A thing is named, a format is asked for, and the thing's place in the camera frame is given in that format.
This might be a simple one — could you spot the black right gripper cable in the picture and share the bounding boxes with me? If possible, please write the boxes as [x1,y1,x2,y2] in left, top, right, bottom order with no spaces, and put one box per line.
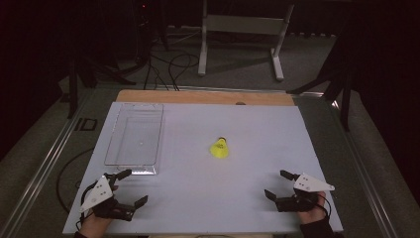
[316,193,332,218]

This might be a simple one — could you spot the yellow shuttlecock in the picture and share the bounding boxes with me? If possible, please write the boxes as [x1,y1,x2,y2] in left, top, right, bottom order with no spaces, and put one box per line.
[209,136,230,160]

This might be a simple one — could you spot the wooden table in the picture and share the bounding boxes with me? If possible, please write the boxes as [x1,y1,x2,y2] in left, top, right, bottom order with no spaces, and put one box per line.
[115,89,295,107]

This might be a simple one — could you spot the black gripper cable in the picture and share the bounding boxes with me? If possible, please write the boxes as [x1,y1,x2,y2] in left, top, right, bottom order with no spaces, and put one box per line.
[77,183,99,231]
[316,193,332,218]

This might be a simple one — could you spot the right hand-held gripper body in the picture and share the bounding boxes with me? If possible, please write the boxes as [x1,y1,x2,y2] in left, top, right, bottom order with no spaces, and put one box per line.
[275,173,336,213]

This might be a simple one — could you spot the clear plastic tray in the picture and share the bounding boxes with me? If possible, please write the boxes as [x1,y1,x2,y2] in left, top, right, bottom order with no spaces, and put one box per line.
[104,102,164,176]

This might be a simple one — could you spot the aluminium floor rail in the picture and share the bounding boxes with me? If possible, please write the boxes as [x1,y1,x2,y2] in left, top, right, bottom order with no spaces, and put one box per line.
[0,88,97,238]
[325,95,400,238]

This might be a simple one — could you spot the person's left hand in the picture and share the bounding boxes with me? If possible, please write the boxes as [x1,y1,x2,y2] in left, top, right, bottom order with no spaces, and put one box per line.
[80,211,114,238]

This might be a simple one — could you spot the white table board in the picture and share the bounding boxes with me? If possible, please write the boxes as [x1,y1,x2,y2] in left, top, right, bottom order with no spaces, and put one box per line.
[61,101,344,236]

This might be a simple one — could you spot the person's right hand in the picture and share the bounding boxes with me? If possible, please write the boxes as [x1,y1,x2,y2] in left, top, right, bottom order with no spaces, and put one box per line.
[296,192,328,226]

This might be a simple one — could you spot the black stand legs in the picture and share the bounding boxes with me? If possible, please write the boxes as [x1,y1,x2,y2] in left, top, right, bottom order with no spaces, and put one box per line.
[286,29,356,133]
[66,49,137,120]

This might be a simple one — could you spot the white metal stand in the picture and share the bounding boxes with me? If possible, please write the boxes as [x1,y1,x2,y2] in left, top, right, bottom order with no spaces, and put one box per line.
[197,0,296,82]

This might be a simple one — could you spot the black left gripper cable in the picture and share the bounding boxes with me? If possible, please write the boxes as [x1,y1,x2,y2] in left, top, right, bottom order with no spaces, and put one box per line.
[77,183,99,231]

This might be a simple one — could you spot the black floor cable loop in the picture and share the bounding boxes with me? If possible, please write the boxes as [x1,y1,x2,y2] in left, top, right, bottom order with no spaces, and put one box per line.
[167,53,201,92]

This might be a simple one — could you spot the black cable beside table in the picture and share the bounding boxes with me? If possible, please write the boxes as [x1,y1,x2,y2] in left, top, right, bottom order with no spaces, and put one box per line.
[55,147,95,215]

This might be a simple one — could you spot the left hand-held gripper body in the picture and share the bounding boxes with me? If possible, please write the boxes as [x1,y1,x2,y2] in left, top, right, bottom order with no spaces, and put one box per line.
[78,173,136,222]

